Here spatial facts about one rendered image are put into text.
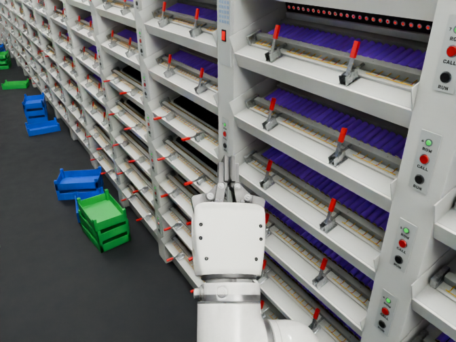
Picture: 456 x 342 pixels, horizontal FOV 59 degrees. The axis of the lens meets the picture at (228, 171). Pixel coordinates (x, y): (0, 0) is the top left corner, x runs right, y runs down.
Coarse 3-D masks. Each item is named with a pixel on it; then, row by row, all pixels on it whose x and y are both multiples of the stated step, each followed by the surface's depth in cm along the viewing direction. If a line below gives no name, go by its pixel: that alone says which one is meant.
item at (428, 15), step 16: (288, 0) 97; (304, 0) 93; (320, 0) 89; (336, 0) 85; (352, 0) 81; (368, 0) 78; (384, 0) 75; (400, 0) 72; (416, 0) 70; (432, 0) 67; (400, 16) 74; (416, 16) 72; (432, 16) 69
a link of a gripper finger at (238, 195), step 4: (236, 184) 58; (240, 184) 58; (236, 188) 58; (240, 188) 58; (236, 192) 57; (240, 192) 57; (232, 196) 59; (236, 196) 57; (240, 196) 57; (232, 200) 59; (236, 200) 57; (240, 200) 57
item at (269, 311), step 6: (264, 300) 158; (264, 306) 159; (270, 306) 156; (264, 312) 155; (270, 312) 156; (276, 312) 153; (264, 318) 155; (270, 318) 154; (276, 318) 154; (282, 318) 150
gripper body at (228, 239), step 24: (192, 216) 58; (216, 216) 55; (240, 216) 55; (264, 216) 56; (192, 240) 56; (216, 240) 54; (240, 240) 54; (264, 240) 55; (216, 264) 53; (240, 264) 53
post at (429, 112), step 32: (448, 0) 65; (416, 96) 74; (448, 96) 69; (416, 128) 76; (448, 128) 70; (448, 160) 72; (416, 192) 79; (448, 192) 76; (416, 224) 81; (384, 256) 91; (416, 256) 83; (384, 288) 93; (416, 320) 94
